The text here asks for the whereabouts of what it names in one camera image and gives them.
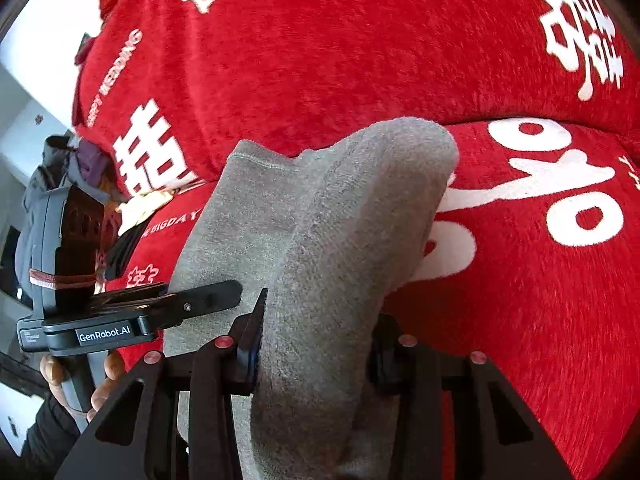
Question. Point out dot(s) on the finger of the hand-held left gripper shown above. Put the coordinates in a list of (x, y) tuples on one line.
[(200, 302)]

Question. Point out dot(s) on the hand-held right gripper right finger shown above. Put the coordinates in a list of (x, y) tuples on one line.
[(387, 360)]

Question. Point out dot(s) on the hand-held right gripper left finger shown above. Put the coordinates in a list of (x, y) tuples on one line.
[(247, 360)]

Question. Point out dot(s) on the grey small garment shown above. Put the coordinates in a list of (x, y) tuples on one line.
[(325, 235)]

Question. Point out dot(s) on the person's left forearm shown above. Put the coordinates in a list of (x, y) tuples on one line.
[(50, 430)]

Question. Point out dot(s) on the person's left hand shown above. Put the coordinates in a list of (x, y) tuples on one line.
[(112, 367)]

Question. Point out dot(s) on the black cloth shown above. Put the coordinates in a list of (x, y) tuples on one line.
[(125, 250)]

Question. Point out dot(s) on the grey-blue cloth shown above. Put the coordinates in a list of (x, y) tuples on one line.
[(50, 160)]

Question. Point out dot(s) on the gold patterned cloth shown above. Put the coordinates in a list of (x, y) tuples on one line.
[(142, 210)]

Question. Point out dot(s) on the purple cloth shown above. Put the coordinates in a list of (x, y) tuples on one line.
[(92, 160)]

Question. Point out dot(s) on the red printed blanket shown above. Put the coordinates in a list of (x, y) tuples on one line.
[(350, 50)]

